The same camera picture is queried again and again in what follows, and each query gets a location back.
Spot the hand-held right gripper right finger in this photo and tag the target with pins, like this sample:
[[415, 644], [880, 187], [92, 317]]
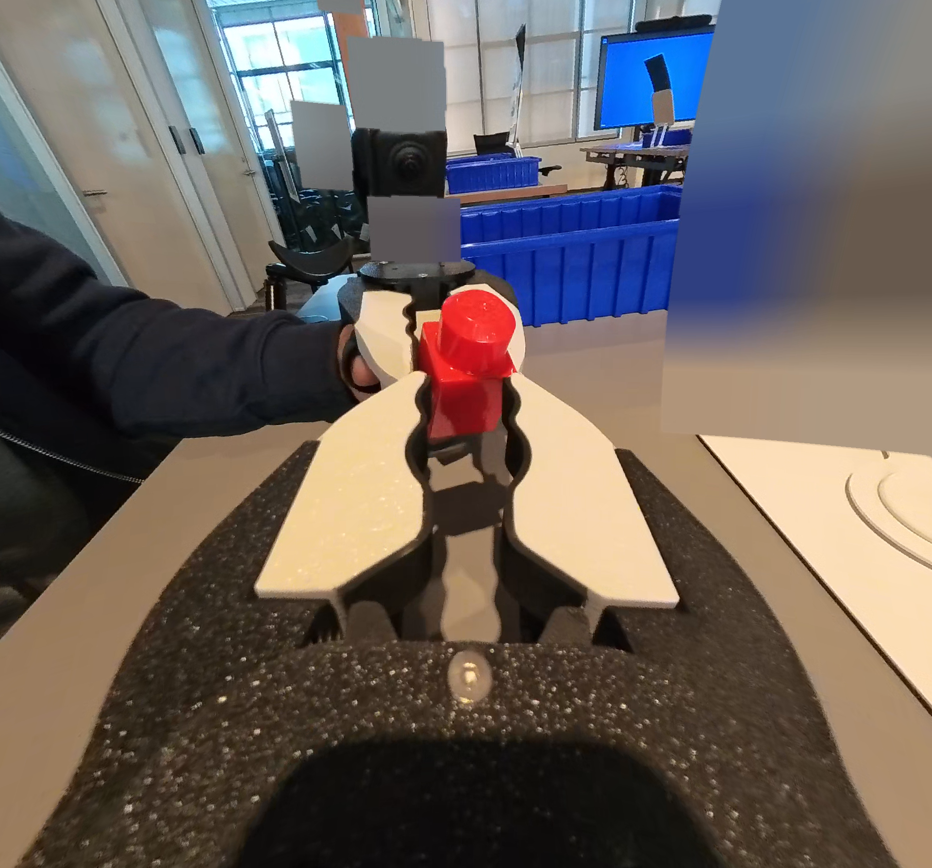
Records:
[[582, 518]]

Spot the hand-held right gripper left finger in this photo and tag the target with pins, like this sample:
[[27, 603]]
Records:
[[342, 518]]

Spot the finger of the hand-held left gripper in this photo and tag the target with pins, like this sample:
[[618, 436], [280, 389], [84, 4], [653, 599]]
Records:
[[378, 336], [519, 340]]

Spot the red mega block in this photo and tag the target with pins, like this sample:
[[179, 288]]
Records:
[[466, 387]]

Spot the large blue plastic bin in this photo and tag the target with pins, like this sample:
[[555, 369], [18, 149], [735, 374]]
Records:
[[568, 263]]

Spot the person's left forearm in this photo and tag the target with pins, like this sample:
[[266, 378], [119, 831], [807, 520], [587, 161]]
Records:
[[182, 358]]

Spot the light wooden desk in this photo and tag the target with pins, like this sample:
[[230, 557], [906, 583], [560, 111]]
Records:
[[510, 196]]

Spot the small blue plastic bin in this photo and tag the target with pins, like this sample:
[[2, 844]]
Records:
[[673, 138], [488, 172]]

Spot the black office chair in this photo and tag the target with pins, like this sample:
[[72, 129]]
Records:
[[491, 143]]

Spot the white instruction board stand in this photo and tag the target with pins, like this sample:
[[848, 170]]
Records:
[[801, 518]]

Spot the long wooden top desk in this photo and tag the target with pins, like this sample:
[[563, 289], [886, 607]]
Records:
[[626, 149]]

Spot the black backed document stand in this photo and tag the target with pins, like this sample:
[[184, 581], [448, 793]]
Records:
[[662, 103]]

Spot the blue screen monitor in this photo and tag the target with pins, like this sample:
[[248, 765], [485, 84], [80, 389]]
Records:
[[619, 81]]

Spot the person's dark jacket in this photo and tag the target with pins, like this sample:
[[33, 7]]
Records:
[[44, 518]]

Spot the white double door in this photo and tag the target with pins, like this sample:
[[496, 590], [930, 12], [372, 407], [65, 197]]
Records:
[[145, 118]]

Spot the black webcam bar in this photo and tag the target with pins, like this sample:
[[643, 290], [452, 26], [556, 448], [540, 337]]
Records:
[[673, 22]]

